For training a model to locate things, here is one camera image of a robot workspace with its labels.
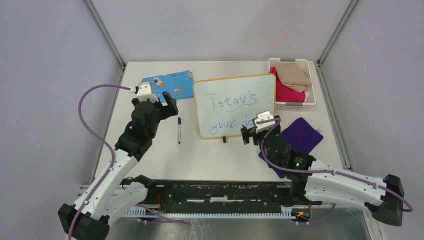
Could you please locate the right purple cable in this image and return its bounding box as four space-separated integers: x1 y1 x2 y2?
255 117 414 225

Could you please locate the white whiteboard marker pen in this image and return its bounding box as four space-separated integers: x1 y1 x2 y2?
177 123 181 144

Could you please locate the purple cable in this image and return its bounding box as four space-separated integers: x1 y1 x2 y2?
255 117 414 225
66 84 188 240

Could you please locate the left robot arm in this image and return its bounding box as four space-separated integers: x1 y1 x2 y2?
58 91 178 240

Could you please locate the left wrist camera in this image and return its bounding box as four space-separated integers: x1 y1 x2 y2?
129 81 159 103

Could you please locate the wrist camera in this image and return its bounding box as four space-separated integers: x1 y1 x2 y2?
129 81 159 103
253 111 277 134

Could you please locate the purple cloth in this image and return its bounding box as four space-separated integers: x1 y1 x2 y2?
258 117 324 181

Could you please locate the beige cloth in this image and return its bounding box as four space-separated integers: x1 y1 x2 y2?
274 62 312 93

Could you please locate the red cloth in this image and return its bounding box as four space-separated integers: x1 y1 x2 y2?
269 67 306 103

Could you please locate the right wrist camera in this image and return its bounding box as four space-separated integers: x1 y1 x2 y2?
253 111 277 134

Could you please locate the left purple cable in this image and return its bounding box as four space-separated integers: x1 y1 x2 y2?
66 84 188 240

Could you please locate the white slotted cable duct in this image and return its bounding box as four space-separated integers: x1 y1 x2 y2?
121 206 302 220

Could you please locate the yellow framed whiteboard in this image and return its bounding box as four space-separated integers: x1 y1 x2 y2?
193 73 277 139

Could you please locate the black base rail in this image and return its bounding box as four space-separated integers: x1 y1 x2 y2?
112 179 324 215

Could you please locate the white plastic basket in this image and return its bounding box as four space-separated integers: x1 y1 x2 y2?
268 57 316 111

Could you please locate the blue cartoon cloth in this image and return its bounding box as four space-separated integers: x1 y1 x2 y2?
141 70 194 103

